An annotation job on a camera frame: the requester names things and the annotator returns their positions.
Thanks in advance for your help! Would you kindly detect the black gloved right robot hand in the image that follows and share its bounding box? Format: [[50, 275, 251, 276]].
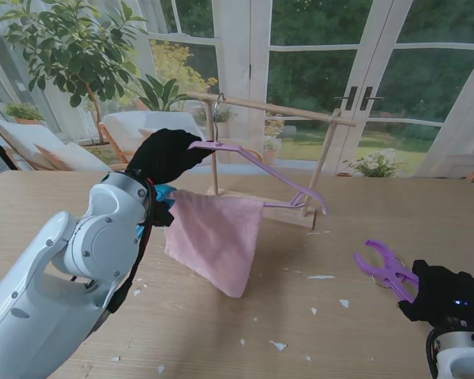
[[397, 259, 474, 329]]

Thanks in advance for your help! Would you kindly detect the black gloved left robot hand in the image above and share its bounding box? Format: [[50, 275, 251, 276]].
[[125, 128, 216, 185]]

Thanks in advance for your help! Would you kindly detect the blue clothes peg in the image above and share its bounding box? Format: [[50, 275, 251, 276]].
[[136, 183, 179, 240]]

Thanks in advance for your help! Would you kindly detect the purple clothes peg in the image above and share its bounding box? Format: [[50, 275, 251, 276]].
[[353, 238, 419, 304]]

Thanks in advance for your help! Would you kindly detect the pink square towel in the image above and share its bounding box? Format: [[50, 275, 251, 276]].
[[164, 188, 265, 299]]

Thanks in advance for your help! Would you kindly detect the lilac plastic clothes hanger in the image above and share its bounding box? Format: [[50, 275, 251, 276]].
[[187, 92, 329, 216]]

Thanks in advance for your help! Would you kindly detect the wooden drying rack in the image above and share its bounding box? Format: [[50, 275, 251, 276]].
[[186, 91, 359, 232]]

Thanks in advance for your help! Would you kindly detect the printed garden window backdrop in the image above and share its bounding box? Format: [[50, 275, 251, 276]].
[[0, 0, 474, 186]]

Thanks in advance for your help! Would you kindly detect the black red right arm cable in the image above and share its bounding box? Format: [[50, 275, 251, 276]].
[[425, 327, 443, 379]]

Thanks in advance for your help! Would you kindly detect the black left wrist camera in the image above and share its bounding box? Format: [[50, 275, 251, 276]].
[[152, 199, 175, 228]]

